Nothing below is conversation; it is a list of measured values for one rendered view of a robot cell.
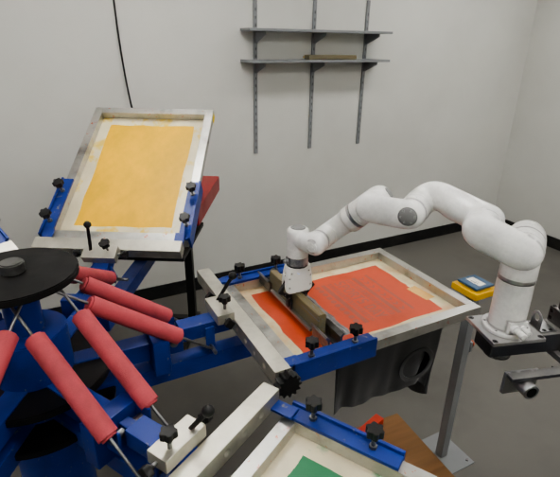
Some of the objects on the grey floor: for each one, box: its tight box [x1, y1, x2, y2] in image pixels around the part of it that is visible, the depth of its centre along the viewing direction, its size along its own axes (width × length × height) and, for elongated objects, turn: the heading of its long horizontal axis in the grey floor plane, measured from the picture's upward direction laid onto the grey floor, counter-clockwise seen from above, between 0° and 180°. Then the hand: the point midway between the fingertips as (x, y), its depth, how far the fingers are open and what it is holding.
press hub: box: [0, 248, 116, 477], centre depth 144 cm, size 40×40×135 cm
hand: (295, 301), depth 166 cm, fingers open, 4 cm apart
